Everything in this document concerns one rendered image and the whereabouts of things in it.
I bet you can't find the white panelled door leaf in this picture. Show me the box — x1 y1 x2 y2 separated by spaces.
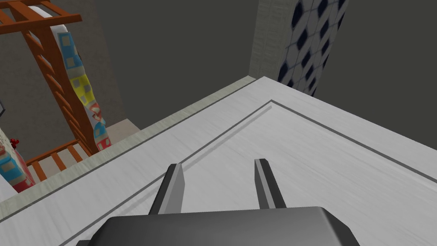
0 76 437 246

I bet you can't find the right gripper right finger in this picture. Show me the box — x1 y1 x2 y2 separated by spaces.
254 158 287 211

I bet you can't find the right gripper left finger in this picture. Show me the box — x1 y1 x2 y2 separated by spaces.
148 163 186 216

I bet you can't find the orange wooden bed with quilt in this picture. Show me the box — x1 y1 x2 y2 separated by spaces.
0 0 113 194

